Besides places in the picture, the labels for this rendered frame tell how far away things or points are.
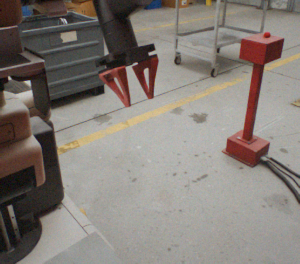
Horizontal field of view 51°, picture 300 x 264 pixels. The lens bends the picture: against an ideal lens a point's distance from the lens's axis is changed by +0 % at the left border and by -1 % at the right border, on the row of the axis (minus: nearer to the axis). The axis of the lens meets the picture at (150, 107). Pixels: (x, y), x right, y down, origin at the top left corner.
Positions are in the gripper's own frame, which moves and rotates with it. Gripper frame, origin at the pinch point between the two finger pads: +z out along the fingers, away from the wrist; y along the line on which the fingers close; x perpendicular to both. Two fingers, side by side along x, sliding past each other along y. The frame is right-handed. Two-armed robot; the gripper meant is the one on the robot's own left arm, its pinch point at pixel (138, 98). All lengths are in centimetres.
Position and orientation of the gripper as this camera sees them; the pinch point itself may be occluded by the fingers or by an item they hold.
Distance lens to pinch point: 59.7
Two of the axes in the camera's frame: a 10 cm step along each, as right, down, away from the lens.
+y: 7.6, -2.9, 5.8
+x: -5.8, 1.0, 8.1
